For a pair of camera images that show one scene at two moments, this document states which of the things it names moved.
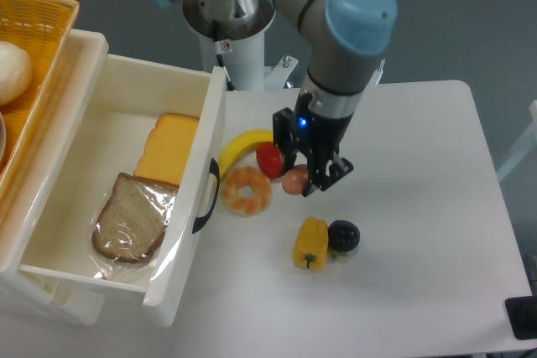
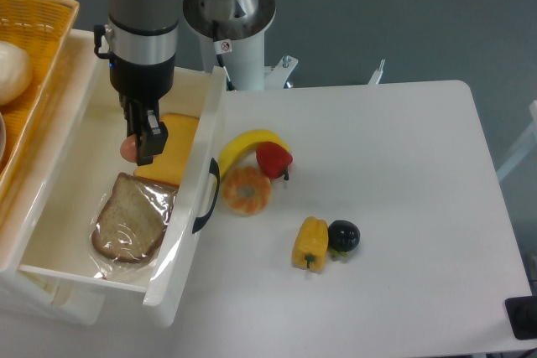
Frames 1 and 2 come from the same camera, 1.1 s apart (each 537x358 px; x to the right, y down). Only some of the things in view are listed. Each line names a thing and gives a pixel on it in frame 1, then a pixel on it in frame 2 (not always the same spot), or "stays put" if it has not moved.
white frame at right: [529, 145] stays put
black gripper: [306, 128] → [140, 88]
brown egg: [295, 180] → [128, 148]
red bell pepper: [269, 158] stays put
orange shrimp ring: [246, 176] stays put
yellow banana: [243, 142] stays put
